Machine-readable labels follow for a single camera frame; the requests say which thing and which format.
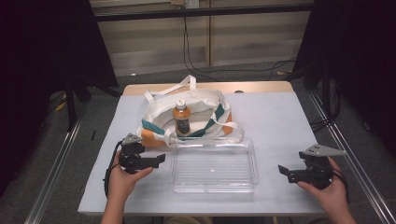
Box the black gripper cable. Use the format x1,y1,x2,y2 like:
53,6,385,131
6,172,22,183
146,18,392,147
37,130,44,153
330,167,350,203
103,139,124,199

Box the black metal stand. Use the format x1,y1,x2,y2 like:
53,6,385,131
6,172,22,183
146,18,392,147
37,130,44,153
64,82,92,133

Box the black curtain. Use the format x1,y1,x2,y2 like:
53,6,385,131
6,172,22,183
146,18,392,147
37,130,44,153
0,0,120,198
292,0,396,158

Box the grey table mat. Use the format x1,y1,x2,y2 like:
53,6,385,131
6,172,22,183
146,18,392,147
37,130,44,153
78,91,348,217

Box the person's right hand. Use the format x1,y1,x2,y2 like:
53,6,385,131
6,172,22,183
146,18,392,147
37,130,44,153
297,156,351,218

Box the black stand with cables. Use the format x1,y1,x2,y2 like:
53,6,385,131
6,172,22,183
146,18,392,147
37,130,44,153
309,60,343,133

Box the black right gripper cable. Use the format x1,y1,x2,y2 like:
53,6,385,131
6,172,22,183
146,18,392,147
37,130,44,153
330,167,350,203

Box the black hanging cable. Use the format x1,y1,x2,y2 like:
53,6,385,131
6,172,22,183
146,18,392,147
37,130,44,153
182,16,220,82

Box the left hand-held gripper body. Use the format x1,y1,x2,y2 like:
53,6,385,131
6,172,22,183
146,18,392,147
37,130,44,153
118,133,148,175

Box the white canvas tote bag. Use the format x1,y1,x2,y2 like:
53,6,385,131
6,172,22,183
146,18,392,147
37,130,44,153
135,74,246,149

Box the orange juice bottle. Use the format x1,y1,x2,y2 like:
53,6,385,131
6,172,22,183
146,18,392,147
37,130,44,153
172,98,191,137

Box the clear plastic tray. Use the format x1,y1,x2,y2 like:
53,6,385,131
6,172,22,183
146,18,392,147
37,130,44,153
168,136,260,194

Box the black horizontal bar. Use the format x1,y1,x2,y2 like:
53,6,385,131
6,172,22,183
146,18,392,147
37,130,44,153
92,3,316,22

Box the person's lap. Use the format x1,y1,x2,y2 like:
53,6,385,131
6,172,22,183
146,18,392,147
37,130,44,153
163,216,214,224

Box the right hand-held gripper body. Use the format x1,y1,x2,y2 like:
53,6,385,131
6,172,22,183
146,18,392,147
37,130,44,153
298,143,347,190

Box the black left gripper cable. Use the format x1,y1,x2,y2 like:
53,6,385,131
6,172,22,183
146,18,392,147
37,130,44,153
103,139,124,199

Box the black floor cable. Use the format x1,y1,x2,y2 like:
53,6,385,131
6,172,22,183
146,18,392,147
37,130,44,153
199,55,298,82

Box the person's left hand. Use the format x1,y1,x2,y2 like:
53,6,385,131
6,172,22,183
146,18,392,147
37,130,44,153
106,151,154,203

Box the wooden table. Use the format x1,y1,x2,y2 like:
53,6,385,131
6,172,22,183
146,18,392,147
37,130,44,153
122,80,294,96

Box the metal floor rail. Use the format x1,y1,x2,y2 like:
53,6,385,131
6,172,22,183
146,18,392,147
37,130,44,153
23,102,89,224
307,91,396,224

